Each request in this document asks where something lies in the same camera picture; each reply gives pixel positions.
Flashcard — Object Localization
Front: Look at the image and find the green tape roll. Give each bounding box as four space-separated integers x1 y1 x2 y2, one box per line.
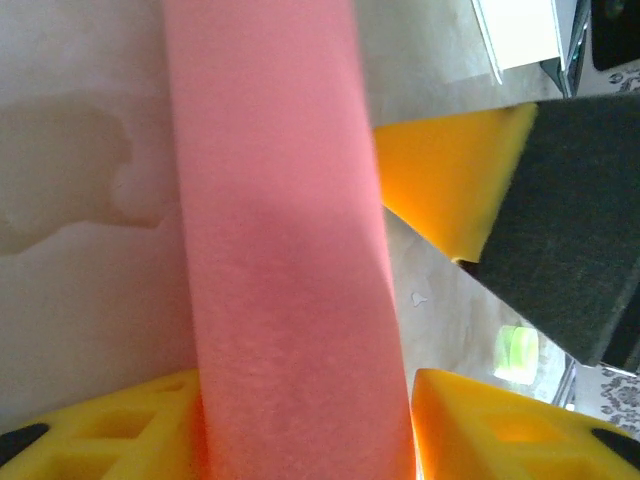
493 324 540 385

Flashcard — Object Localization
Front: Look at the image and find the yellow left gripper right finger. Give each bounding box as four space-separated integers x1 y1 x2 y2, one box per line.
410 368 640 480

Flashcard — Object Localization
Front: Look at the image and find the white paperback book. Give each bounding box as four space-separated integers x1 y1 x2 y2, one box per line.
469 0 591 96

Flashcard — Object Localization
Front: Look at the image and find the aluminium frame side rail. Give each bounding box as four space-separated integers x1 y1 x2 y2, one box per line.
549 357 584 412

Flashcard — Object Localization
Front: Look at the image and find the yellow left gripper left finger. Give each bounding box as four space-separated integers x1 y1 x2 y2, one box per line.
0 368 209 480

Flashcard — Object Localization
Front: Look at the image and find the red translucent plastic sheet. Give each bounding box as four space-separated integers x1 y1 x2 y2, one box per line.
162 0 416 480

